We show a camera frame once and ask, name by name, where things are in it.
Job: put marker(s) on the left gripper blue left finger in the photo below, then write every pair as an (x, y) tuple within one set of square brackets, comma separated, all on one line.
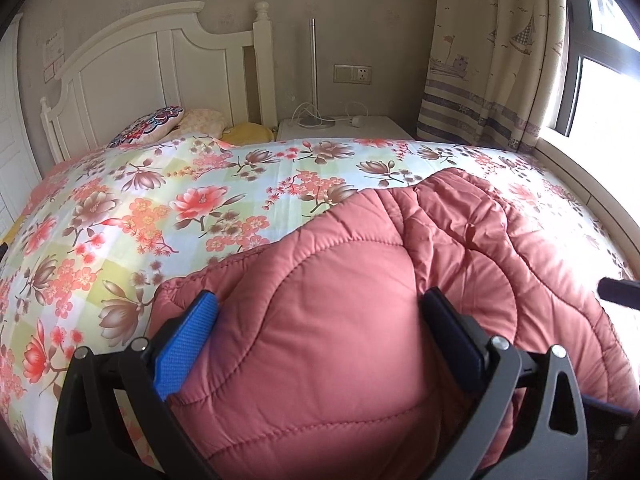
[(90, 437)]

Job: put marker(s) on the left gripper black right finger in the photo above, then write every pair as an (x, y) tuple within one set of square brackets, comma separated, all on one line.
[(549, 436)]

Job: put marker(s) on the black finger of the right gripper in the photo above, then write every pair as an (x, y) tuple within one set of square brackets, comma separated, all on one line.
[(625, 293)]

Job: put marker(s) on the floral bed sheet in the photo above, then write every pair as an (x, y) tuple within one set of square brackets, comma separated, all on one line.
[(102, 232)]

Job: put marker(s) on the striped patterned curtain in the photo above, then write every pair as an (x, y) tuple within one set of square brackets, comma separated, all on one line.
[(495, 72)]

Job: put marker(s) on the colourful patterned pillow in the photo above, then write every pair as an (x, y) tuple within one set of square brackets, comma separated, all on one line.
[(149, 128)]

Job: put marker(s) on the white bedside table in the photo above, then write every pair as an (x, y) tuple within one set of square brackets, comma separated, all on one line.
[(374, 128)]

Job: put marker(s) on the cream quilted pillow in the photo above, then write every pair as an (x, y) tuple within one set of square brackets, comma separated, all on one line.
[(200, 120)]

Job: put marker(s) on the yellow cushion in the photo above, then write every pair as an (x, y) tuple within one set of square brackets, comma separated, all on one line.
[(247, 133)]

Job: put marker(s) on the silver lamp stand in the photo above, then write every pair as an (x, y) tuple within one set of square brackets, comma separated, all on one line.
[(308, 115)]

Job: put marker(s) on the white wooden headboard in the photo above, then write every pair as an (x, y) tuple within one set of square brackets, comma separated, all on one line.
[(153, 58)]

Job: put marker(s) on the dark window frame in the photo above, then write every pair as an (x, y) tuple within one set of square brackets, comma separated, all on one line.
[(601, 90)]

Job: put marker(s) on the wall power socket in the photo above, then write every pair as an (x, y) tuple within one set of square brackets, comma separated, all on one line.
[(352, 74)]

